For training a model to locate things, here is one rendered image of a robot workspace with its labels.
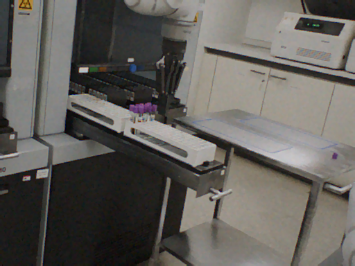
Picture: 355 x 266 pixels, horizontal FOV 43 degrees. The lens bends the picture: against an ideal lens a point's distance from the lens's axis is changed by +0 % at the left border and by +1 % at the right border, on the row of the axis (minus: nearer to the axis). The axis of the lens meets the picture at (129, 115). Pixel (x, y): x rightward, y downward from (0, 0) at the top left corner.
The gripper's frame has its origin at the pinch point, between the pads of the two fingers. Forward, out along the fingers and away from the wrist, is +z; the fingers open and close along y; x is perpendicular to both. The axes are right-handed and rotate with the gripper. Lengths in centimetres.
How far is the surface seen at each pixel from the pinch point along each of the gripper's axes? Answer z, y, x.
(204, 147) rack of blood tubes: 8.2, 0.2, -17.1
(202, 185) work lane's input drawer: 17.6, -4.3, -21.9
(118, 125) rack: 10.6, -4.9, 13.7
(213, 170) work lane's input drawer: 14.1, 0.7, -21.5
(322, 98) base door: 26, 229, 38
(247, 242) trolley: 66, 62, -8
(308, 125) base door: 48, 229, 43
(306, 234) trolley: 32, 25, -42
